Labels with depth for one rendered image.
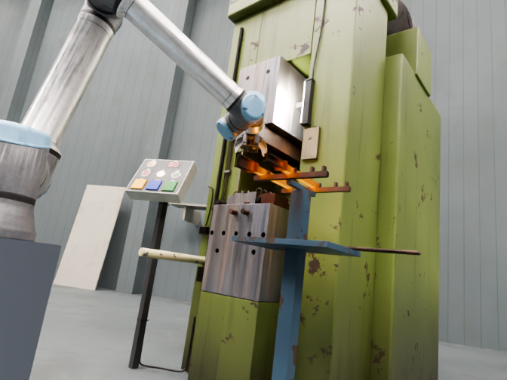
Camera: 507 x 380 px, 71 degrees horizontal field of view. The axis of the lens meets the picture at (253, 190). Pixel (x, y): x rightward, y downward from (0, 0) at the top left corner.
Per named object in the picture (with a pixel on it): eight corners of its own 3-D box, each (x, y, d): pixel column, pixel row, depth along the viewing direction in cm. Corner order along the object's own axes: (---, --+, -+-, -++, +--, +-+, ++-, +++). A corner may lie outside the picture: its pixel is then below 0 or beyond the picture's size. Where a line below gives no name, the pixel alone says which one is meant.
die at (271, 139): (262, 140, 189) (265, 124, 191) (235, 145, 202) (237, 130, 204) (304, 164, 220) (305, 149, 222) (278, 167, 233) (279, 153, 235)
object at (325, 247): (327, 246, 114) (327, 240, 115) (231, 240, 138) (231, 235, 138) (360, 257, 137) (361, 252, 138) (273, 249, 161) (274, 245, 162)
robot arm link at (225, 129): (221, 116, 125) (244, 98, 130) (210, 127, 135) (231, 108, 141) (238, 137, 127) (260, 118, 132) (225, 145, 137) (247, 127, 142)
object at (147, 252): (142, 257, 178) (144, 246, 179) (136, 256, 181) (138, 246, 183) (207, 265, 210) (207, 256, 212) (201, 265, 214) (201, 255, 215)
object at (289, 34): (310, 53, 202) (318, -18, 212) (254, 72, 228) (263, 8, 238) (345, 89, 234) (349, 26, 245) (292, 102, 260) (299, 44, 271)
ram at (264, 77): (285, 119, 182) (293, 50, 191) (231, 130, 207) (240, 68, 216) (325, 147, 213) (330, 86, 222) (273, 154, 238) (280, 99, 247)
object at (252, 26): (211, 383, 188) (263, 8, 238) (179, 369, 205) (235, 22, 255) (262, 372, 220) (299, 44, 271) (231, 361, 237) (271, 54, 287)
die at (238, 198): (254, 206, 181) (256, 190, 183) (225, 206, 194) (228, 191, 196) (299, 221, 212) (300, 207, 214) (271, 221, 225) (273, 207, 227)
